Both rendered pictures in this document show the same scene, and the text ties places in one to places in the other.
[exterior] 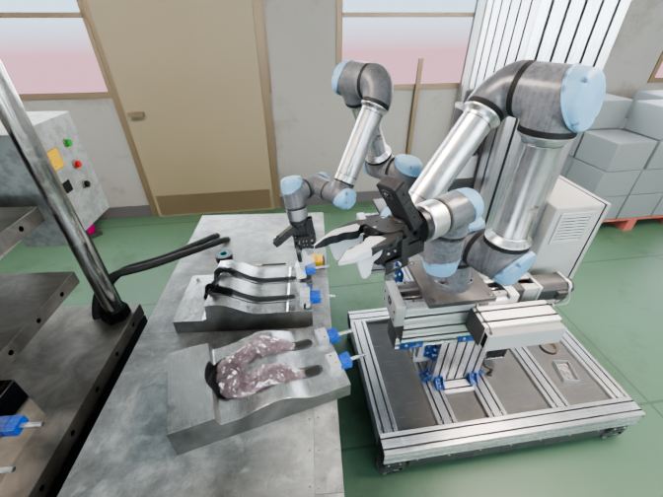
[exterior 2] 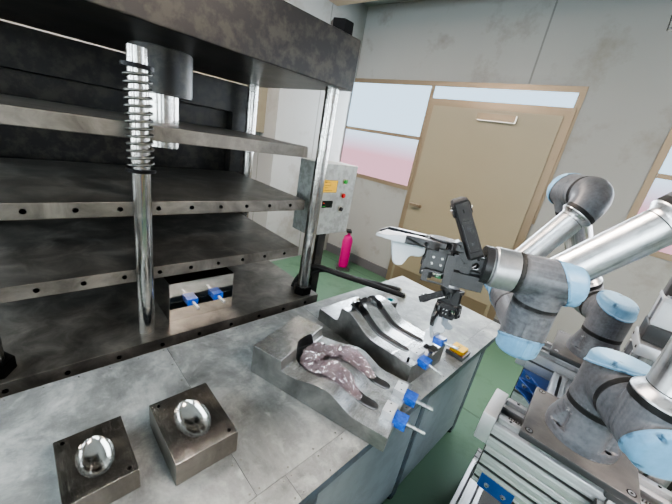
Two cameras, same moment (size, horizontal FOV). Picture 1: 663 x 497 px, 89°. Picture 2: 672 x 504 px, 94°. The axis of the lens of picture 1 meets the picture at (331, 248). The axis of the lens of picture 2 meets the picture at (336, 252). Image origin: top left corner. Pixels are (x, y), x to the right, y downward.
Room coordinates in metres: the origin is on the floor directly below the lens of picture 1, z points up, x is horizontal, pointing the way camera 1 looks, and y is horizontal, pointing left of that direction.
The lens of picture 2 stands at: (-0.04, -0.37, 1.61)
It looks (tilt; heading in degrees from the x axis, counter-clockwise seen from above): 20 degrees down; 46
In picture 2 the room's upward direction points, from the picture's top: 10 degrees clockwise
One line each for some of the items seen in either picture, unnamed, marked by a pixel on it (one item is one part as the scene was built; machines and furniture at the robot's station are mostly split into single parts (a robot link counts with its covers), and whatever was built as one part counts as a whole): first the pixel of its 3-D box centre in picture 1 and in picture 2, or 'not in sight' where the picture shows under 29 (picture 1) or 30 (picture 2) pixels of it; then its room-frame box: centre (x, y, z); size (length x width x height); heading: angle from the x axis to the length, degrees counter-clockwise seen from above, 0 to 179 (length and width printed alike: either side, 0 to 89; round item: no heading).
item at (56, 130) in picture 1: (104, 288); (311, 279); (1.15, 1.04, 0.73); 0.30 x 0.22 x 1.47; 3
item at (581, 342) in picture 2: not in sight; (596, 342); (1.36, -0.32, 1.09); 0.15 x 0.15 x 0.10
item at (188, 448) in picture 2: not in sight; (192, 427); (0.18, 0.26, 0.83); 0.20 x 0.15 x 0.07; 93
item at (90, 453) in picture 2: not in sight; (96, 465); (-0.03, 0.28, 0.83); 0.17 x 0.13 x 0.06; 93
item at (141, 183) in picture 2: not in sight; (144, 255); (0.18, 0.82, 1.10); 0.05 x 0.05 x 1.30
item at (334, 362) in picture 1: (346, 360); (403, 422); (0.68, -0.05, 0.85); 0.13 x 0.05 x 0.05; 110
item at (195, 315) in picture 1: (248, 293); (379, 326); (0.98, 0.33, 0.87); 0.50 x 0.26 x 0.14; 93
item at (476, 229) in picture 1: (461, 237); (613, 382); (0.86, -0.40, 1.20); 0.13 x 0.12 x 0.14; 34
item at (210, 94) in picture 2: not in sight; (137, 231); (0.31, 1.65, 0.90); 1.30 x 0.12 x 1.80; 3
